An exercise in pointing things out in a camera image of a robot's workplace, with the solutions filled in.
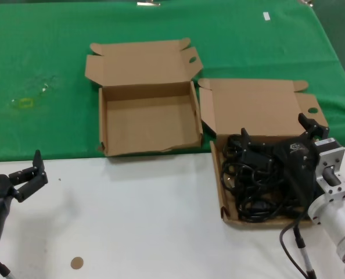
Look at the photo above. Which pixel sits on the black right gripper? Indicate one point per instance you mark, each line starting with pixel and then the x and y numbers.
pixel 297 162

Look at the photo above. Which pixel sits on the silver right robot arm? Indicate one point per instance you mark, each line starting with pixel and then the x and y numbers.
pixel 341 215

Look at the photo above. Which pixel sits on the open brown cardboard box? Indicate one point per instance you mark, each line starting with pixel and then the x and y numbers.
pixel 253 107
pixel 149 125

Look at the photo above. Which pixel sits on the round brown cardboard disc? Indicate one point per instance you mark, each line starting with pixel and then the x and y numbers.
pixel 76 263

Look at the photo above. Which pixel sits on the small white tape strip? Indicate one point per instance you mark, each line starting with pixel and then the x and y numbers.
pixel 266 16

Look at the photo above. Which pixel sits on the green table cloth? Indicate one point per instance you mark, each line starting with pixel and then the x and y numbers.
pixel 44 43

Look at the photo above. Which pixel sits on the metal cloth clip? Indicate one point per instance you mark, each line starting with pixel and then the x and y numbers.
pixel 308 2

